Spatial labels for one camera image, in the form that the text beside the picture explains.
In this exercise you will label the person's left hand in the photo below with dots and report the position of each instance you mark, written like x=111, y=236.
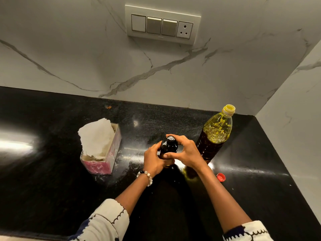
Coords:
x=151, y=160

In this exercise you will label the person's right hand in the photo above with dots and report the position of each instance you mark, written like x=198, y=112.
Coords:
x=189, y=154

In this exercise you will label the person's left thumb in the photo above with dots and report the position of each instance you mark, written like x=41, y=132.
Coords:
x=157, y=146

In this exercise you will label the person's right thumb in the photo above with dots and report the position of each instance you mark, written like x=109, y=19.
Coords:
x=172, y=155

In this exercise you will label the small dark glass bottle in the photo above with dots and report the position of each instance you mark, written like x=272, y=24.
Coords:
x=168, y=147

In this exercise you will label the person's right forearm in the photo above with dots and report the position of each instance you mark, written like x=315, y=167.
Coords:
x=222, y=198

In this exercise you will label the person's left forearm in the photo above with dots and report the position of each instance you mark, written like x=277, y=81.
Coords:
x=133, y=194

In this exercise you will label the pink tissue box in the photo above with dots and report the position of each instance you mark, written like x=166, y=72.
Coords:
x=110, y=155

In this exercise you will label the large yellow oil bottle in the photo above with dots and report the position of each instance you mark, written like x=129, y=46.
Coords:
x=216, y=131

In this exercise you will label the red bottle cap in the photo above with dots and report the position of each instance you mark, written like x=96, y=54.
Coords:
x=221, y=177

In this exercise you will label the white tissue paper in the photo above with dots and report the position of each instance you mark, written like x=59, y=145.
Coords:
x=96, y=138

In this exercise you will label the white patterned left sleeve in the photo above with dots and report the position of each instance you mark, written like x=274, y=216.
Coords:
x=107, y=223

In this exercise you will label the white patterned sleeve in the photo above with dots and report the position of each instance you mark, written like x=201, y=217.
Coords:
x=248, y=233
x=107, y=223

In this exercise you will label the white patterned right sleeve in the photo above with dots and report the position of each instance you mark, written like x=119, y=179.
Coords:
x=248, y=233

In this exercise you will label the white wall switch panel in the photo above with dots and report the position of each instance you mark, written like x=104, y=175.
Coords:
x=162, y=25

